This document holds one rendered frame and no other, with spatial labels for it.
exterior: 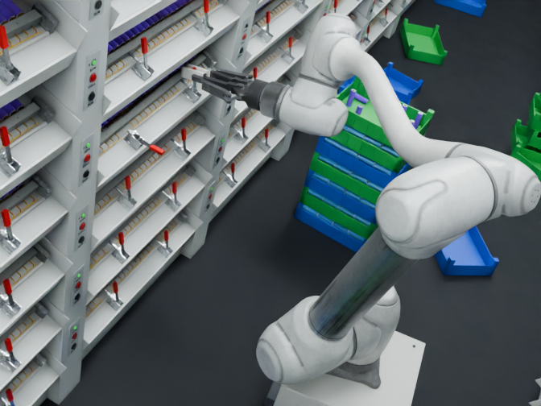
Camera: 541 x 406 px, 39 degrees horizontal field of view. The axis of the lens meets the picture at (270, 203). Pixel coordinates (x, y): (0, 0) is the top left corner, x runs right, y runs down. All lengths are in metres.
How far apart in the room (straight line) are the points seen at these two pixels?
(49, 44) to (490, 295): 1.98
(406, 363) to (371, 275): 0.66
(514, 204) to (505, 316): 1.46
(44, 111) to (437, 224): 0.76
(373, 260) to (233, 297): 1.10
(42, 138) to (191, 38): 0.54
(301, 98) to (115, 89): 0.45
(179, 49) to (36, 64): 0.55
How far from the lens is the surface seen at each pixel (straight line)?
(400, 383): 2.09
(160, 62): 1.78
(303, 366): 1.77
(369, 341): 1.90
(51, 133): 1.53
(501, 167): 1.44
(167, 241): 2.38
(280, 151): 3.09
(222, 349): 2.39
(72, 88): 1.48
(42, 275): 1.79
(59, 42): 1.42
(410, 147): 1.60
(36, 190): 1.66
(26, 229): 1.61
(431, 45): 4.36
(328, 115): 1.82
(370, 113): 2.66
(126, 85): 1.69
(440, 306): 2.77
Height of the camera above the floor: 1.87
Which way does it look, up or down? 40 degrees down
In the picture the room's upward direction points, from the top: 16 degrees clockwise
